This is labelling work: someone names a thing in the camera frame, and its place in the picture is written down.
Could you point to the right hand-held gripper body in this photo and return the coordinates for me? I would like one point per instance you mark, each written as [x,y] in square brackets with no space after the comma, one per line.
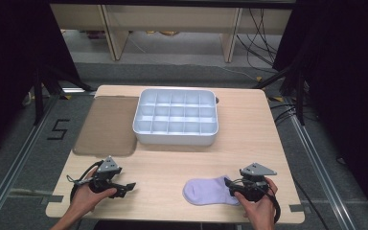
[254,183]

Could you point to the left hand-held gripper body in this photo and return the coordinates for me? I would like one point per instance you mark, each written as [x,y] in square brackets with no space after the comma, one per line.
[108,167]

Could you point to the light purple sock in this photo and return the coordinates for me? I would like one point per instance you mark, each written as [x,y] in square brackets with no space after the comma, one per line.
[206,191]

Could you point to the white compartment storage box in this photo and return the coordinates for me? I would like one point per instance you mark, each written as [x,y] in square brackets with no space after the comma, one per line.
[175,115]

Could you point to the person's right hand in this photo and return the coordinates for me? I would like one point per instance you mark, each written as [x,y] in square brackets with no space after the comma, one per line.
[258,209]

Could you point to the person's left hand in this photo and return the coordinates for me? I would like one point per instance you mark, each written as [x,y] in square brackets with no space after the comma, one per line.
[87,198]

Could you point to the translucent brown box lid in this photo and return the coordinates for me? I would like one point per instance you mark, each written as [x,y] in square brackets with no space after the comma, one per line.
[107,126]

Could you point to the black metal stand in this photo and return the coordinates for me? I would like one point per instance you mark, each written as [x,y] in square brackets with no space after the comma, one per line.
[39,102]
[300,102]

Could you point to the black curtain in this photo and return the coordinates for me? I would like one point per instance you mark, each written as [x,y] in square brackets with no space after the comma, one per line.
[12,64]
[345,80]

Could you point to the beige wooden desk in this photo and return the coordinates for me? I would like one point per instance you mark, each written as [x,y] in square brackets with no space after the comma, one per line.
[172,17]

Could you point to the aluminium floor rail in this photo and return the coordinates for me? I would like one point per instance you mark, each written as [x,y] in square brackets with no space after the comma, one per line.
[16,166]
[322,172]

